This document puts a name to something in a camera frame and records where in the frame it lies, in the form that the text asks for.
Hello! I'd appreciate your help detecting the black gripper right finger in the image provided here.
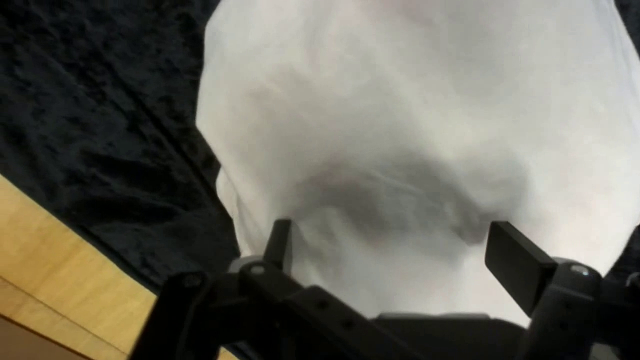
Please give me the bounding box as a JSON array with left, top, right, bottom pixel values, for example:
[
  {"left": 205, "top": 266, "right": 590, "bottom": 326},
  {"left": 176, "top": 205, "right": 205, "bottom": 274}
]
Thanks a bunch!
[{"left": 483, "top": 220, "right": 640, "bottom": 360}]

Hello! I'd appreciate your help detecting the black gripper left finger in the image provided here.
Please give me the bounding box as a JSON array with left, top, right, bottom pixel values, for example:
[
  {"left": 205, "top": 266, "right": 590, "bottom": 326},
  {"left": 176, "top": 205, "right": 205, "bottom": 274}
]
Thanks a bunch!
[{"left": 128, "top": 217, "right": 416, "bottom": 360}]

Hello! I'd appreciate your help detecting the large cream towel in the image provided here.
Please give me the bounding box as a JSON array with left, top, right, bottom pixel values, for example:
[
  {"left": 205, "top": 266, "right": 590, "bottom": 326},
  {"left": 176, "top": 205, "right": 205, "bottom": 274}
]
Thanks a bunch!
[{"left": 193, "top": 0, "right": 640, "bottom": 330}]

